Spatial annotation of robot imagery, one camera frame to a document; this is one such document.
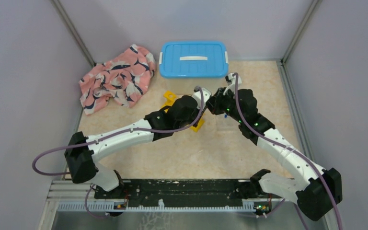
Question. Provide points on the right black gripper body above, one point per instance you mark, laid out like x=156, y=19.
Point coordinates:
x=224, y=104

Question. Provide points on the yellow test tube rack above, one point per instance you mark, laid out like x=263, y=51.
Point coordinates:
x=170, y=98

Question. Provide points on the blue plastic bin lid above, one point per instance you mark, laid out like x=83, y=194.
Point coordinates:
x=193, y=59

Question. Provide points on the pink patterned cloth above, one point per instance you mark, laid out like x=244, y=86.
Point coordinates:
x=125, y=79

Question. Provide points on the clear plastic tube rack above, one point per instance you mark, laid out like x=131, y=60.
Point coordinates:
x=228, y=124

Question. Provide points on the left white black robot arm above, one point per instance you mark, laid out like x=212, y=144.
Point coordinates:
x=84, y=153

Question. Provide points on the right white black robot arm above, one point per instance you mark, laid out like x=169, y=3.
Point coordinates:
x=312, y=188

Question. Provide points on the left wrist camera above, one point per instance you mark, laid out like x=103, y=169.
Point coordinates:
x=201, y=96

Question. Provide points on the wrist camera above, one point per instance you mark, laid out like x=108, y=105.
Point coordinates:
x=201, y=96
x=233, y=81

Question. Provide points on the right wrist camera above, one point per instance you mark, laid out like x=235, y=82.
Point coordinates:
x=233, y=81

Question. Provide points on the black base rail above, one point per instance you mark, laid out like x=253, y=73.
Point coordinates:
x=183, y=193

